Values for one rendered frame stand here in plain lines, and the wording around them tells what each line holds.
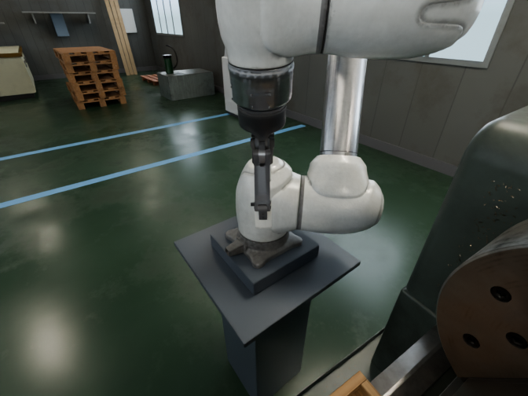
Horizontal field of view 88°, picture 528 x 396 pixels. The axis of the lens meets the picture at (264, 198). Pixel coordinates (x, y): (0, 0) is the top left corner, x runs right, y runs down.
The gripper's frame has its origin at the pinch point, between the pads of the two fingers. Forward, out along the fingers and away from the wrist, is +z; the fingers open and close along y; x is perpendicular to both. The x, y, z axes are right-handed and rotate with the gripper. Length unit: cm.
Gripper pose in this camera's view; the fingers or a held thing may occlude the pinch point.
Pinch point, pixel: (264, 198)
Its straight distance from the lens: 54.9
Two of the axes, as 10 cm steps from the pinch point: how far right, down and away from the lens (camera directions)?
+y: -0.1, 6.9, -7.2
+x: 10.0, 0.0, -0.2
